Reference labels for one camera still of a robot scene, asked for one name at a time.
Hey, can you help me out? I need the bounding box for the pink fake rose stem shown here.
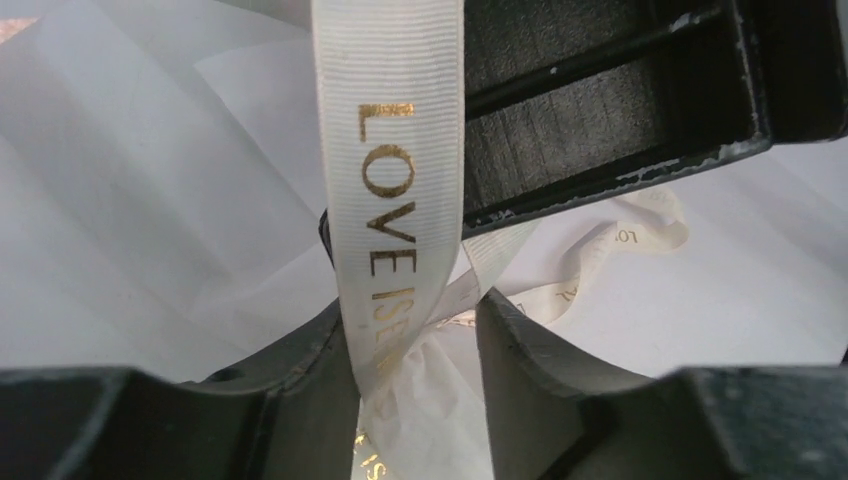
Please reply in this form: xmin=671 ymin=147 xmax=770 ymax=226
xmin=0 ymin=17 xmax=39 ymax=44

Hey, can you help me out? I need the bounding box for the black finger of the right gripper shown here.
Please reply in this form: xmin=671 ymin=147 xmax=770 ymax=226
xmin=460 ymin=1 xmax=772 ymax=239

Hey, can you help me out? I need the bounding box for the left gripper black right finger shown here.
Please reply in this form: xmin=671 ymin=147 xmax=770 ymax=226
xmin=476 ymin=292 xmax=847 ymax=479

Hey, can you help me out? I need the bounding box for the cream printed ribbon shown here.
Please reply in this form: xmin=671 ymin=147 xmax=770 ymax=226
xmin=309 ymin=0 xmax=690 ymax=480

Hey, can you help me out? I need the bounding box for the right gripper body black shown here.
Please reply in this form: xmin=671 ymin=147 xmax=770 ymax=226
xmin=735 ymin=1 xmax=847 ymax=143

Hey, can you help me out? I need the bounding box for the translucent white wrapping paper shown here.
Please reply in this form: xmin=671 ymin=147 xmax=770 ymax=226
xmin=0 ymin=0 xmax=848 ymax=480

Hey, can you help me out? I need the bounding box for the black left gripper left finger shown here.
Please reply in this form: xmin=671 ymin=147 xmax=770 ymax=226
xmin=1 ymin=303 xmax=359 ymax=479

